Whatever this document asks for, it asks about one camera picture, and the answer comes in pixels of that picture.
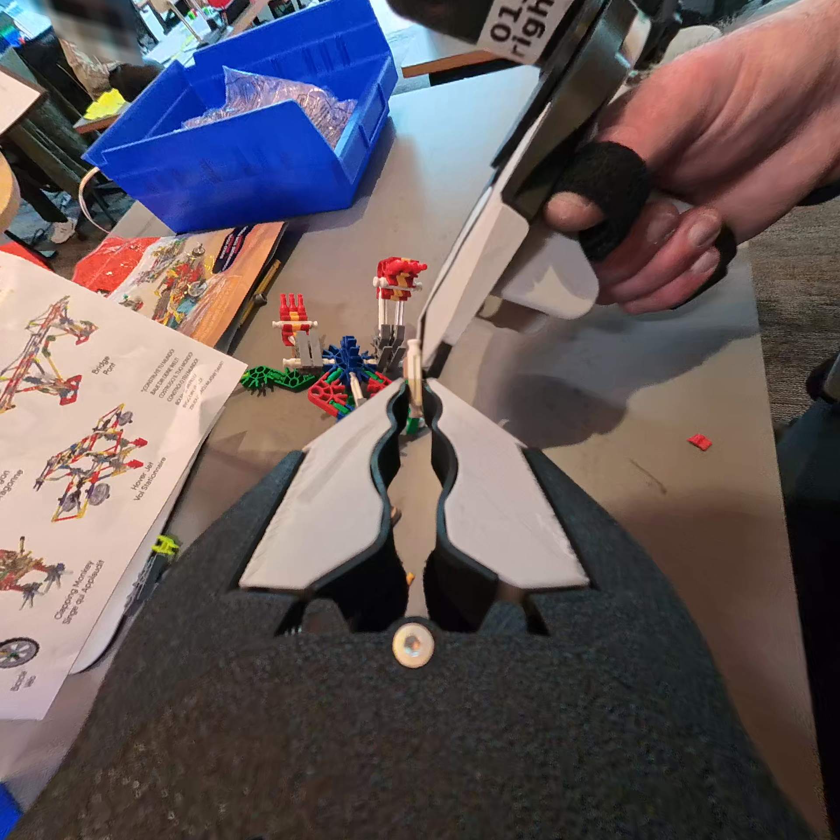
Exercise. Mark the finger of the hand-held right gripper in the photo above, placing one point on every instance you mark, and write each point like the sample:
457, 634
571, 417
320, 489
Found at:
532, 125
473, 269

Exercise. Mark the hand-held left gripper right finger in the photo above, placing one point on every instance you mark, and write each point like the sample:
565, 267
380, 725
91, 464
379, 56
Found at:
512, 519

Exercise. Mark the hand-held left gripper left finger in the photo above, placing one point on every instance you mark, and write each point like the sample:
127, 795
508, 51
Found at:
322, 519

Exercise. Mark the short white rod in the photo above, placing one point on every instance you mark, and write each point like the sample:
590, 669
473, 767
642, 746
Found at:
414, 374

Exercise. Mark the colourful toy construction model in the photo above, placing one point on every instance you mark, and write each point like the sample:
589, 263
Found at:
348, 361

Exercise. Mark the person's right hand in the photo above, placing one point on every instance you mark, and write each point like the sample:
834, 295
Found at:
748, 131

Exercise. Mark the background wooden desk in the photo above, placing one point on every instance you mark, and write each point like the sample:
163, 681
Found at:
446, 46

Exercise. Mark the green and lime connector cluster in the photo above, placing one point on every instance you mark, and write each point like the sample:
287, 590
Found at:
276, 379

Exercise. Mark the small lime plastic piece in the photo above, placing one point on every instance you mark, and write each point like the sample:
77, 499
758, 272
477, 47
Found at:
164, 545

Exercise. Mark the tiny red plastic piece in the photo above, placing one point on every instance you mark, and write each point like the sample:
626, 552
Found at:
700, 441

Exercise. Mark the large model picture poster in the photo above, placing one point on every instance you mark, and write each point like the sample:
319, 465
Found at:
92, 460

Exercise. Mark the blue plastic bin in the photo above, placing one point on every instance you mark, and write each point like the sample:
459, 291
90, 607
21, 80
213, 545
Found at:
236, 171

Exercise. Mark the clear plastic parts bag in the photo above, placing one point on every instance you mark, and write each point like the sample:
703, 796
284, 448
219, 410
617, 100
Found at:
269, 105

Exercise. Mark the blue flat panel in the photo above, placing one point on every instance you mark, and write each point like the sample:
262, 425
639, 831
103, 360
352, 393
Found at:
8, 814

